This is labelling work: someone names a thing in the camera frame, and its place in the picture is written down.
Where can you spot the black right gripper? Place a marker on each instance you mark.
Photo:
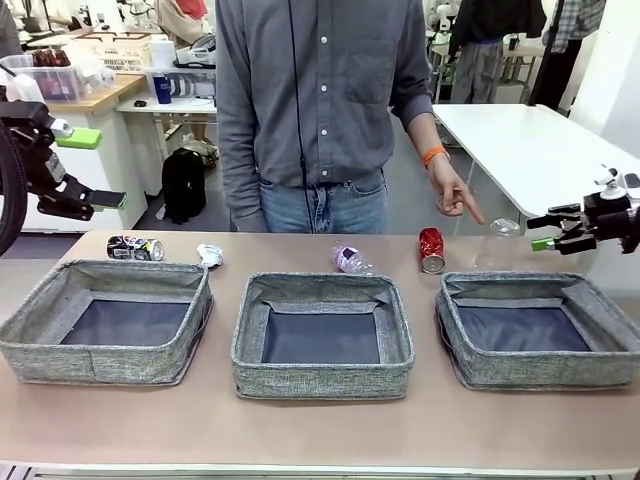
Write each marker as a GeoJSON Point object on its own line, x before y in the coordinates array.
{"type": "Point", "coordinates": [610, 220]}

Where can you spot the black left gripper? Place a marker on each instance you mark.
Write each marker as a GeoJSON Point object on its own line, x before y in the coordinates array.
{"type": "Point", "coordinates": [35, 135]}

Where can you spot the black soda can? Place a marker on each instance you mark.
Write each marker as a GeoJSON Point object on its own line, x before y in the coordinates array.
{"type": "Point", "coordinates": [132, 248]}

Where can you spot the crushed red can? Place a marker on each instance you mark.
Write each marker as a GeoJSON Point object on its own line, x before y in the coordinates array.
{"type": "Point", "coordinates": [431, 247]}

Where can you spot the white paper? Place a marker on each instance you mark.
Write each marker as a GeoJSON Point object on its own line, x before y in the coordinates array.
{"type": "Point", "coordinates": [210, 255]}

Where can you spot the person's left forearm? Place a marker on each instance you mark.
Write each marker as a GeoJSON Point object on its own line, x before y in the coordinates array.
{"type": "Point", "coordinates": [425, 132]}

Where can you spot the person's right forearm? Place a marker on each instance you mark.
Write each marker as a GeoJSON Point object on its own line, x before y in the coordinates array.
{"type": "Point", "coordinates": [237, 170]}

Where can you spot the person's left hand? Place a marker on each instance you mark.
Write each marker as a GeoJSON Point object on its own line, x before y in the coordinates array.
{"type": "Point", "coordinates": [447, 187]}

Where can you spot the wooden top white cabinet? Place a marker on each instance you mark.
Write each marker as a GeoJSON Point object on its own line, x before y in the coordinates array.
{"type": "Point", "coordinates": [110, 90]}

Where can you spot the clear plastic storage box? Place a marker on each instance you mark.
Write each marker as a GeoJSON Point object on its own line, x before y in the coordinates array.
{"type": "Point", "coordinates": [55, 80]}

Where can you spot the black backpack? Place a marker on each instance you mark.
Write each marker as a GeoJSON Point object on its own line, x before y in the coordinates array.
{"type": "Point", "coordinates": [184, 185]}

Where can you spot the white desk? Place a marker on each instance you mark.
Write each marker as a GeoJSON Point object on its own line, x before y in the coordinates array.
{"type": "Point", "coordinates": [170, 106]}

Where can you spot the pack of brown bottles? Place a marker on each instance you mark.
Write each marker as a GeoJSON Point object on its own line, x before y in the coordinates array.
{"type": "Point", "coordinates": [50, 57]}

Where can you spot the blue drink bottle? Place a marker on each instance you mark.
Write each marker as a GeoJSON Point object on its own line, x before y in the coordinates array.
{"type": "Point", "coordinates": [162, 89]}

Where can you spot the white printed crate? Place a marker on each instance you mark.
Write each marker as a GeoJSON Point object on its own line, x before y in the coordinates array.
{"type": "Point", "coordinates": [120, 52]}

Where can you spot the gray fabric basket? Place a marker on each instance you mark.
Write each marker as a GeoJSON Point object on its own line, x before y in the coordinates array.
{"type": "Point", "coordinates": [540, 367]}
{"type": "Point", "coordinates": [130, 362]}
{"type": "Point", "coordinates": [320, 377]}

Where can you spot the orange wrist watch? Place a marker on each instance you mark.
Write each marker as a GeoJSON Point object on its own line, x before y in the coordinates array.
{"type": "Point", "coordinates": [434, 156]}

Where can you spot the crushed bottle with purple label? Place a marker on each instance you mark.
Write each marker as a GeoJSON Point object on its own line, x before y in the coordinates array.
{"type": "Point", "coordinates": [350, 258]}

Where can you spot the background person in dark jacket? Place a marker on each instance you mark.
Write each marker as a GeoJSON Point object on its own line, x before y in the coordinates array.
{"type": "Point", "coordinates": [480, 30]}

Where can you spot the person in gray shirt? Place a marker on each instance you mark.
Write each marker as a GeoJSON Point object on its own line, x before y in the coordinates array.
{"type": "Point", "coordinates": [345, 100]}

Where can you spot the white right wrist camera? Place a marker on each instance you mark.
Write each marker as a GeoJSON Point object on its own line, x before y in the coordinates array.
{"type": "Point", "coordinates": [611, 186]}

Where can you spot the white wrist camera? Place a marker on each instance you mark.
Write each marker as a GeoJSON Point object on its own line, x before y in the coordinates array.
{"type": "Point", "coordinates": [20, 87]}
{"type": "Point", "coordinates": [611, 186]}

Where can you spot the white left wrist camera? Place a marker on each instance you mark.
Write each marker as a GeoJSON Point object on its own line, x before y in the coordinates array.
{"type": "Point", "coordinates": [20, 87]}

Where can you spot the aluminium table frame rail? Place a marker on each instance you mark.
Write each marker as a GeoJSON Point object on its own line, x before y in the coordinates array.
{"type": "Point", "coordinates": [320, 474]}

